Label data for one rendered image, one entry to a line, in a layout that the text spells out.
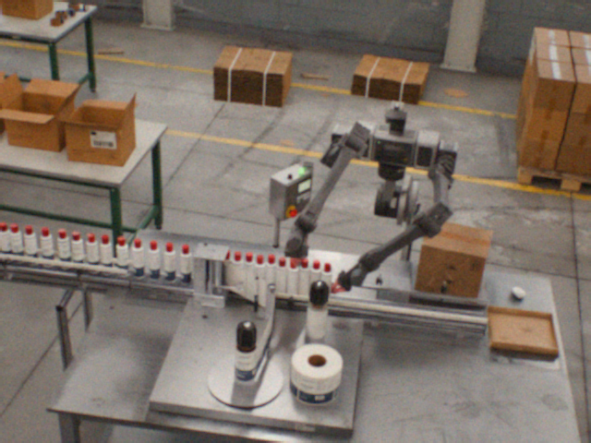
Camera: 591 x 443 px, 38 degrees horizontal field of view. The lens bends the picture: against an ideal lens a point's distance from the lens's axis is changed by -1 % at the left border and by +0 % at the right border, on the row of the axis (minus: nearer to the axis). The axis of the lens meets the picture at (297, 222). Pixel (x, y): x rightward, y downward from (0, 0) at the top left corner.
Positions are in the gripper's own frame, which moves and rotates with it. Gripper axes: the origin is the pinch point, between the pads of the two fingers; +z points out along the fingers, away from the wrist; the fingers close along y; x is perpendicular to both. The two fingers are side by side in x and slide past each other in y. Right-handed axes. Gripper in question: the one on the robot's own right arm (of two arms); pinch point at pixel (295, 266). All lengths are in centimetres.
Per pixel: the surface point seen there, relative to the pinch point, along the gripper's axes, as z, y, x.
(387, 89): 100, 31, 441
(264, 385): 29, -5, -44
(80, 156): 34, -145, 134
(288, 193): -25.2, -6.8, 17.7
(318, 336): 25.3, 12.8, -13.5
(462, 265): 13, 73, 35
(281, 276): 17.2, -7.8, 15.4
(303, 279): 18.1, 2.2, 16.6
